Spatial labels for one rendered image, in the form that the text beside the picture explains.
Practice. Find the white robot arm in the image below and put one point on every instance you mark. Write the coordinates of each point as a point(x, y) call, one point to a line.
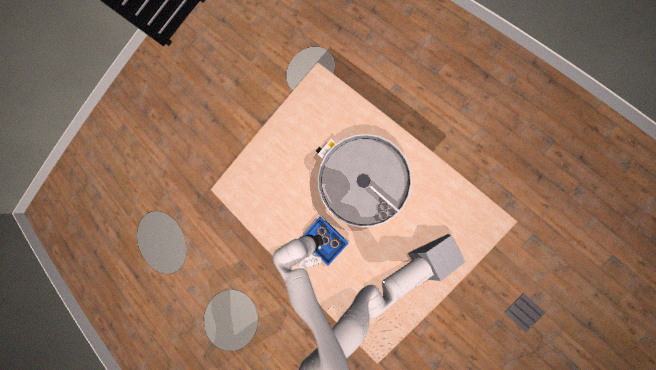
point(353, 325)

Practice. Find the blue tray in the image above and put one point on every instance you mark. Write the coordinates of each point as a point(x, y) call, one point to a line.
point(328, 253)

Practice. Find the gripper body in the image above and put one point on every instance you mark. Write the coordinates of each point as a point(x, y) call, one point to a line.
point(312, 260)

